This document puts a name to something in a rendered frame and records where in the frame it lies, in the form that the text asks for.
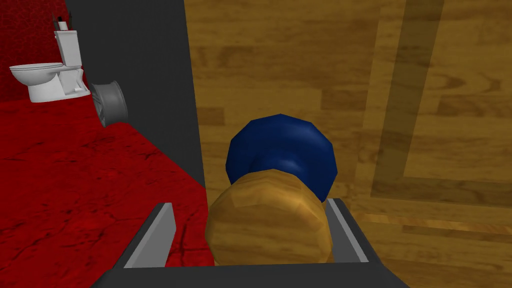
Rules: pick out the wooden door leaf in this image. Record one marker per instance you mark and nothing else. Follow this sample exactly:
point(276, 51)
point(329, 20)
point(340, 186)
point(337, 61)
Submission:
point(420, 100)

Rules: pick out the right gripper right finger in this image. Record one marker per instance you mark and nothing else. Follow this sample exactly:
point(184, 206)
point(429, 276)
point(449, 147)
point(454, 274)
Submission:
point(344, 236)

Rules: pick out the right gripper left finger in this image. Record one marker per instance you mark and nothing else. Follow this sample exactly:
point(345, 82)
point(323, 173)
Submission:
point(154, 240)

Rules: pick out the grey round door knob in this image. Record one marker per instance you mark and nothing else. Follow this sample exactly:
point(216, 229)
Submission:
point(110, 103)

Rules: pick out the white toilet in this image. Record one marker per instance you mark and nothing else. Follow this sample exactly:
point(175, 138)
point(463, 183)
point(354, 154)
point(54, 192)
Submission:
point(52, 72)

